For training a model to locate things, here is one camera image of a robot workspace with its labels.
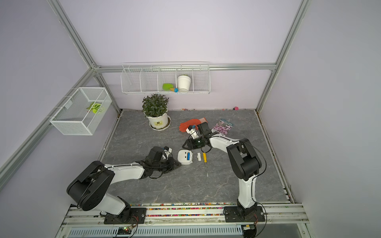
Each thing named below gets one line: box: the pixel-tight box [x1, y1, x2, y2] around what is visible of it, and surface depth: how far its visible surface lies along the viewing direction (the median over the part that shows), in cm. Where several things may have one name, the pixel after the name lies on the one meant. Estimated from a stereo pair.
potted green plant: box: [141, 93, 172, 131], surface depth 101 cm
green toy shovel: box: [162, 83, 180, 93], surface depth 101 cm
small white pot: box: [177, 74, 191, 92], surface depth 94 cm
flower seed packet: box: [211, 119, 234, 136], surface depth 111 cm
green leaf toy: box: [86, 101, 102, 114], surface depth 83 cm
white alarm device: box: [177, 149, 193, 166], surface depth 93 cm
